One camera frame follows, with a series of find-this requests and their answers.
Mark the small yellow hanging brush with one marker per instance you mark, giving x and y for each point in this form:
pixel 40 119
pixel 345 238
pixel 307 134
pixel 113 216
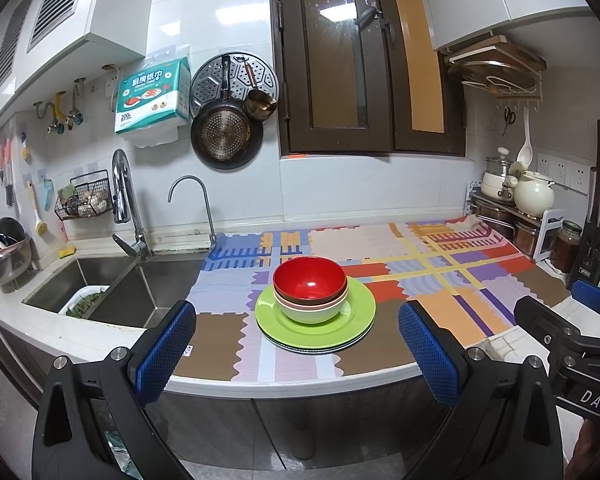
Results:
pixel 26 152

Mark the grey base cabinet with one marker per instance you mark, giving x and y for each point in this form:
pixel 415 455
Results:
pixel 330 425

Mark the small copper pot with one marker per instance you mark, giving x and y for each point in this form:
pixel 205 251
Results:
pixel 260 105

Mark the white vented upper cabinet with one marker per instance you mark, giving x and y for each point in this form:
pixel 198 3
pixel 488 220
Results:
pixel 110 10

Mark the white wall rack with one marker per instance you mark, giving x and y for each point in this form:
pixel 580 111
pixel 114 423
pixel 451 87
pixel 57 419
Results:
pixel 515 94

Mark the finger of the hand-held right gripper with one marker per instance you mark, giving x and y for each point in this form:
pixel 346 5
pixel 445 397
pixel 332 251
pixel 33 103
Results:
pixel 545 322
pixel 597 297

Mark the thin gooseneck faucet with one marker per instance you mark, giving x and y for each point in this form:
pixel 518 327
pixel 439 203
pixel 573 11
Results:
pixel 207 220

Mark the blue patterned white plate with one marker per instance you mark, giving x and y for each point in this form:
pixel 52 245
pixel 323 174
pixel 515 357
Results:
pixel 305 352

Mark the dish rack with bowls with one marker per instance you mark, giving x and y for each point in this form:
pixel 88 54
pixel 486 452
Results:
pixel 5 267

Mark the white ladle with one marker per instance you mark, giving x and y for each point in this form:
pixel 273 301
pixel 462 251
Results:
pixel 525 150

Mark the chrome kitchen faucet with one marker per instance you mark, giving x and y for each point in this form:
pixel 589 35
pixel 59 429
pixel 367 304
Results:
pixel 122 185

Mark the cream kettle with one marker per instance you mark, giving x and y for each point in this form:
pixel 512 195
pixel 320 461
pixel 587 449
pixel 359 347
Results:
pixel 530 195

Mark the scissors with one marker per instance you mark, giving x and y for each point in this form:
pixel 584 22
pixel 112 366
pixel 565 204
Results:
pixel 510 119

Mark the brown framed window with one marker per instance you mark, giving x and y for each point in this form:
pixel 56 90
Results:
pixel 330 60

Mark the person's right hand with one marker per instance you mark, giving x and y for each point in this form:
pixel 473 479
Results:
pixel 597 452

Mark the yellow dish brush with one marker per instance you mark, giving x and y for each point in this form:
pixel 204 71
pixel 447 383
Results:
pixel 40 227

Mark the paper towel pack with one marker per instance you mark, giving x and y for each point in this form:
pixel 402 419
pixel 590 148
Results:
pixel 150 95

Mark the blue hanging tool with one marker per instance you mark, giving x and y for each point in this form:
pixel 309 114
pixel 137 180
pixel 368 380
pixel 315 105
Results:
pixel 46 195

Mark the black frying pan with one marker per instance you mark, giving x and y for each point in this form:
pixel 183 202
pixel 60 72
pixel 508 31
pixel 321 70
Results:
pixel 225 135

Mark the orange hanging cloths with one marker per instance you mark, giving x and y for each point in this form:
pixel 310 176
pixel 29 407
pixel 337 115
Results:
pixel 7 155

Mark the pink bowl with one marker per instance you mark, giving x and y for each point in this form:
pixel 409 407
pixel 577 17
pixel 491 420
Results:
pixel 310 306

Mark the white wall socket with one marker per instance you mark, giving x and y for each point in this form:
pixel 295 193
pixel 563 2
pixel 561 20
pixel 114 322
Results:
pixel 562 171
pixel 580 177
pixel 545 166

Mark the lime green plate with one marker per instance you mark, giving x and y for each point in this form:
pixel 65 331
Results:
pixel 352 305
pixel 363 334

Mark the yellow sponge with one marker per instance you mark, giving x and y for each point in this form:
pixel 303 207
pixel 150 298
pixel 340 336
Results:
pixel 67 252

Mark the round metal steamer tray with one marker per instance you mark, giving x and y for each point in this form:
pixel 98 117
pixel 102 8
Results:
pixel 210 80

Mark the glass jar with green lid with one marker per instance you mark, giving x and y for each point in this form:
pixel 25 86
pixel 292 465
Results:
pixel 565 250

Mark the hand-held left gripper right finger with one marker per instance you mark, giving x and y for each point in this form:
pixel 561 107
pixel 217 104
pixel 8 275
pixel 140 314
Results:
pixel 430 350

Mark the white colander with greens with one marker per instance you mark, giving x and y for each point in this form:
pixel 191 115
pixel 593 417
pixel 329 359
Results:
pixel 80 300

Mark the colourful patterned mat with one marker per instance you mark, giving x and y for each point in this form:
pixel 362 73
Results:
pixel 430 280

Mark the white bowl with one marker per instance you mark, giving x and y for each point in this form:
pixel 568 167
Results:
pixel 310 316

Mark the white shelf rack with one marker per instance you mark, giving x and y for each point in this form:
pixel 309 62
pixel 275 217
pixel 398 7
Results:
pixel 550 230

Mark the steel pot with glass lid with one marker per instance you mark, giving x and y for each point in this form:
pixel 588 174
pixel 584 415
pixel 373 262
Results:
pixel 497 165

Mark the red and black bowl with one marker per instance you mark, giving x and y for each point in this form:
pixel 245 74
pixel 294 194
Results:
pixel 307 280

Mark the steel sink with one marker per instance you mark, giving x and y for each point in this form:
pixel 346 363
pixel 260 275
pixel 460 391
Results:
pixel 140 290

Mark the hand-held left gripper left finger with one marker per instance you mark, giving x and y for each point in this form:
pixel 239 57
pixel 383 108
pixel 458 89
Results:
pixel 165 350

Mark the black knife block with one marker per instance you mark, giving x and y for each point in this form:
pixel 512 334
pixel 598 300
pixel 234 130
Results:
pixel 587 255

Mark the wall water valve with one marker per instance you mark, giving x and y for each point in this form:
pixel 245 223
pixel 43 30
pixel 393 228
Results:
pixel 75 110

